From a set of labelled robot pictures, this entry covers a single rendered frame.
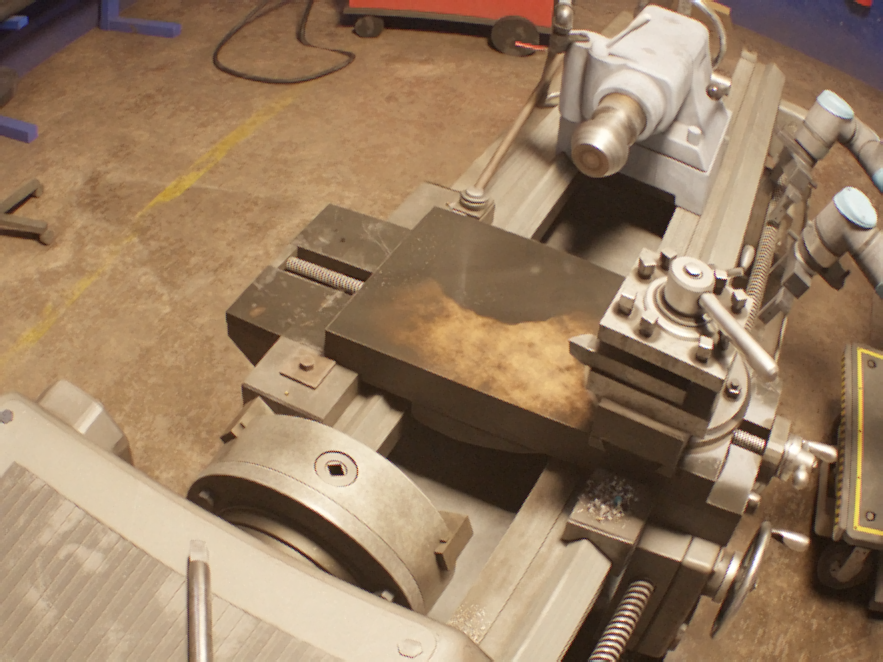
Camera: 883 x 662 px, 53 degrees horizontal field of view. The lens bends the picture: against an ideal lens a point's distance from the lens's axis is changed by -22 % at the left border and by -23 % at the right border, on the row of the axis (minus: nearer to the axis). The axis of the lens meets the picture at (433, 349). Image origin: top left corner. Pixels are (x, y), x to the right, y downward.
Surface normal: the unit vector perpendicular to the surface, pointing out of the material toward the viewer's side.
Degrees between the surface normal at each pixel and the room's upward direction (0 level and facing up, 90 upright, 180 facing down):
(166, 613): 0
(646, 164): 90
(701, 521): 90
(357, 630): 0
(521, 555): 0
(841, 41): 90
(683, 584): 90
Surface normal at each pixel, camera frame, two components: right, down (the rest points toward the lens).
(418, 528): 0.73, -0.20
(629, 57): 0.07, -0.72
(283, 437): -0.20, -0.80
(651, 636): -0.44, 0.59
